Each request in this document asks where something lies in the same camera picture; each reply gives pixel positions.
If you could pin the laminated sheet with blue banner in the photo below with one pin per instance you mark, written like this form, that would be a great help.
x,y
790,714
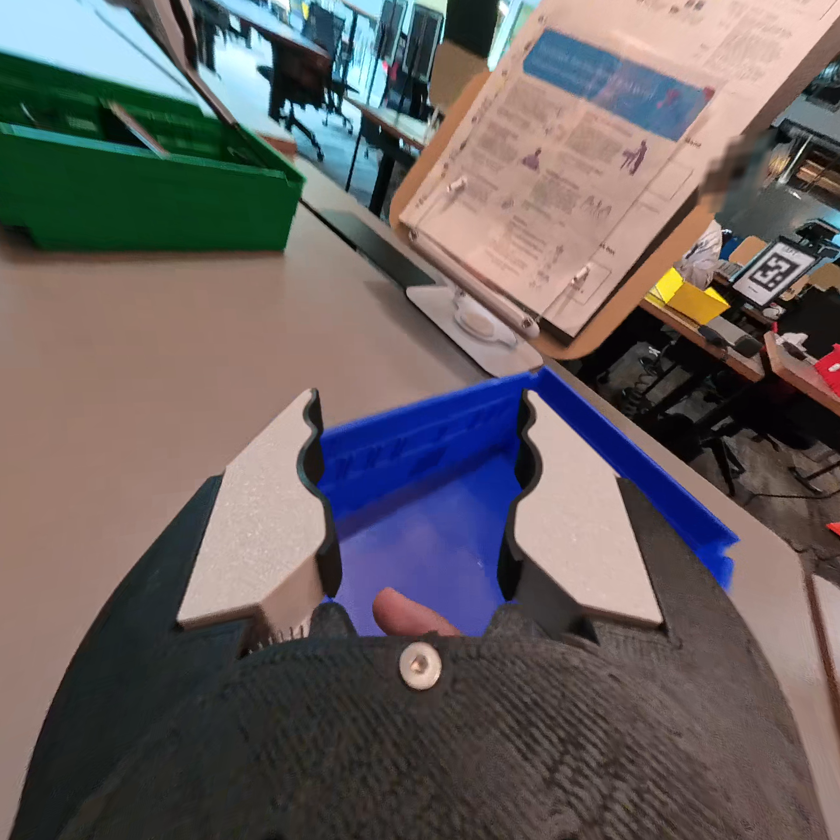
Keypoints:
x,y
558,197

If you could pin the grey desk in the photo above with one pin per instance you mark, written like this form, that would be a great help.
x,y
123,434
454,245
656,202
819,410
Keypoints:
x,y
164,341

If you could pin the person's right hand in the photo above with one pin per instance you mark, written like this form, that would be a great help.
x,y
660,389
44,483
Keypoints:
x,y
407,617

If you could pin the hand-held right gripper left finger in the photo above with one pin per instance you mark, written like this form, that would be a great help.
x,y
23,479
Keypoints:
x,y
256,525

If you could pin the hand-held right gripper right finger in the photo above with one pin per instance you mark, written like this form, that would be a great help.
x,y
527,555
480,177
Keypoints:
x,y
577,531

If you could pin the black and white marker board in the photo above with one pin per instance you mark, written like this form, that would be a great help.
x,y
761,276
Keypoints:
x,y
774,272

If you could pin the black office chair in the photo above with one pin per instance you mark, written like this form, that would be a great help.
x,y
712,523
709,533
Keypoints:
x,y
308,65

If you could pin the yellow bin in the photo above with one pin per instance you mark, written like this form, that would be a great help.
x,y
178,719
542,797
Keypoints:
x,y
689,298

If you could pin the green storage bin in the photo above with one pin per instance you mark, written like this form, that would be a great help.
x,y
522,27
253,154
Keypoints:
x,y
131,203

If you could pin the small wooden document stand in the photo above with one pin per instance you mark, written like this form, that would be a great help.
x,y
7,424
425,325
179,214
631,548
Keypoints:
x,y
459,75

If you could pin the blue storage bin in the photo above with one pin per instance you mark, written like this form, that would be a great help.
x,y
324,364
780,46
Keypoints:
x,y
426,544

